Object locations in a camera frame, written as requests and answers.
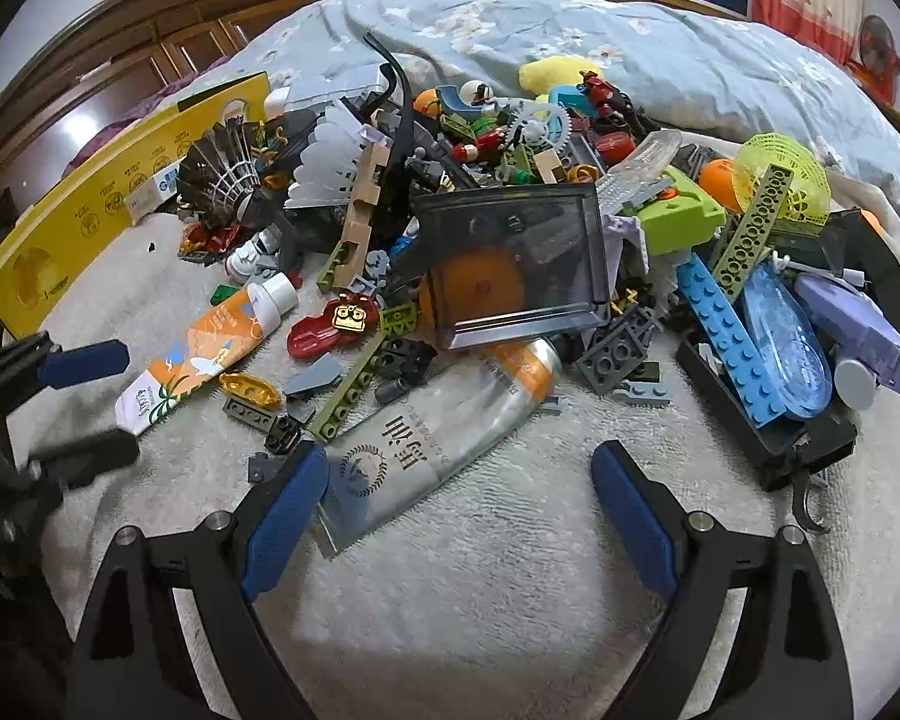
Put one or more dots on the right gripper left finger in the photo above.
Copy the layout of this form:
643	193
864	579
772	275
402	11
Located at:
131	659

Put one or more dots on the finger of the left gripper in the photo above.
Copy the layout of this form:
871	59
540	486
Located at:
36	362
76	464

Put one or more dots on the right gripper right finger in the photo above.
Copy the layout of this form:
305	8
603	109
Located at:
787	659

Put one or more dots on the orange white tube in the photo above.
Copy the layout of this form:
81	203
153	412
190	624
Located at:
223	336

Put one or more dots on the silver orange tube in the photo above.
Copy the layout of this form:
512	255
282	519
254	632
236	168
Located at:
390	460

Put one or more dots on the yellow cardboard box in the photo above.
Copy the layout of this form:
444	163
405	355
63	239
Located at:
62	233

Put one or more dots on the gold boat piece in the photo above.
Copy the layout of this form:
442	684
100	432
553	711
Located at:
252	390

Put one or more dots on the dark green technic beam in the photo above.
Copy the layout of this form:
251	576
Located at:
329	421

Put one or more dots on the black shuttlecock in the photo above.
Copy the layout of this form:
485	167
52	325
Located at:
219	182

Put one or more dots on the transparent blue oval piece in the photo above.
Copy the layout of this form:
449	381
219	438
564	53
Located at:
787	344

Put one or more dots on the wooden headboard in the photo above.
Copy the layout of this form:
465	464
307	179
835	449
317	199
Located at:
101	64

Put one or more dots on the white shuttlecock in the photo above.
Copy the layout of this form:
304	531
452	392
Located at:
330	161

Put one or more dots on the purple plastic toy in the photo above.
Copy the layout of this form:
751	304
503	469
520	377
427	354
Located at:
855	324

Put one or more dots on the blue long brick plate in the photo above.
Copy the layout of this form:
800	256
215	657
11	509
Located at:
730	340

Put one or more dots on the grey bricks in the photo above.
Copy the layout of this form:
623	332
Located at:
621	347

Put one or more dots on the tan brick beam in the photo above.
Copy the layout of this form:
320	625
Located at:
357	227

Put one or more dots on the olive technic beam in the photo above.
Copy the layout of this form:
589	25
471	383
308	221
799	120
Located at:
747	243

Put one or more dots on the lime green brick piece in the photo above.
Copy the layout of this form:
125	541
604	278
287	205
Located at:
682	216

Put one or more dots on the smoky transparent box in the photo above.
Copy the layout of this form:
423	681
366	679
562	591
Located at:
506	263

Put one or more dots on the orange ping pong ball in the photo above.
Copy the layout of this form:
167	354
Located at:
716	178

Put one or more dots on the grey gear wheel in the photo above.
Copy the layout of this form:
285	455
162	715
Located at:
539	127

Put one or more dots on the yellow plush toy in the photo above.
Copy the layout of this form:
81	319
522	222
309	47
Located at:
537	78

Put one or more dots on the red fan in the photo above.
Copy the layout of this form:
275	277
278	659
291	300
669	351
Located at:
878	65

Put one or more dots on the light blue floral quilt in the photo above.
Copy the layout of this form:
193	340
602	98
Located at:
728	78

